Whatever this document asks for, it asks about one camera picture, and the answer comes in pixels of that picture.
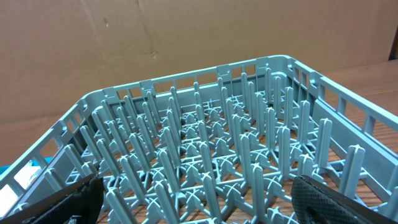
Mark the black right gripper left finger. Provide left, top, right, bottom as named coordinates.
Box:
left=1, top=174, right=104, bottom=223

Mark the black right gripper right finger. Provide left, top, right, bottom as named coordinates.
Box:
left=290, top=175, right=397, bottom=224

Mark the grey plastic dishwasher rack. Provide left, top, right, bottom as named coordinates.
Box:
left=1, top=55, right=397, bottom=223

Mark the teal plastic tray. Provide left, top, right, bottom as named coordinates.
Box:
left=0, top=157, right=52, bottom=174

